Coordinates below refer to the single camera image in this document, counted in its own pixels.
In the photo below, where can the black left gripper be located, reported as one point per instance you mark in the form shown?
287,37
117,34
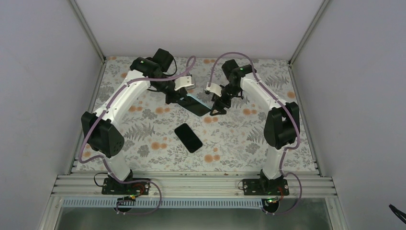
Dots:
182,94

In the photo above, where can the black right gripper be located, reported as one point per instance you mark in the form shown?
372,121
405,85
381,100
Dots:
218,100

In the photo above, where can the phone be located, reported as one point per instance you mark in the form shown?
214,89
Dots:
196,106

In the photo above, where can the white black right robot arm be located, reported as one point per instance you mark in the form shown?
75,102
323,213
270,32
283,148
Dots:
282,126

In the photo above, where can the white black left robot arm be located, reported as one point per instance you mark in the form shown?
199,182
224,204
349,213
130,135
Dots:
100,127

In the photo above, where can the black smartphone on table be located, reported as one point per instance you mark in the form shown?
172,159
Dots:
188,138

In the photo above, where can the floral patterned table mat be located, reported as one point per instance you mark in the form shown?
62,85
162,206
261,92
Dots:
231,143

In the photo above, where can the black object at right edge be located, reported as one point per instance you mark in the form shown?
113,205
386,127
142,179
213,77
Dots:
398,213

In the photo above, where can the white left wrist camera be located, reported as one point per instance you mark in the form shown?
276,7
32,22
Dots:
185,82

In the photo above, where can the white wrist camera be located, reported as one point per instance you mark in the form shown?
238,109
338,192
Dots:
213,88
185,82

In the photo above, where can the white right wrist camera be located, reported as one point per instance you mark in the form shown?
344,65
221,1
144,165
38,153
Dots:
213,88

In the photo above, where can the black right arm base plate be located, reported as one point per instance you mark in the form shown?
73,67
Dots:
265,187

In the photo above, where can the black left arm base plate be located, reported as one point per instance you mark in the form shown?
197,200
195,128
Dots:
112,187

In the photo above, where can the white slotted cable duct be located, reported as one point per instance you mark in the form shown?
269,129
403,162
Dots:
254,203

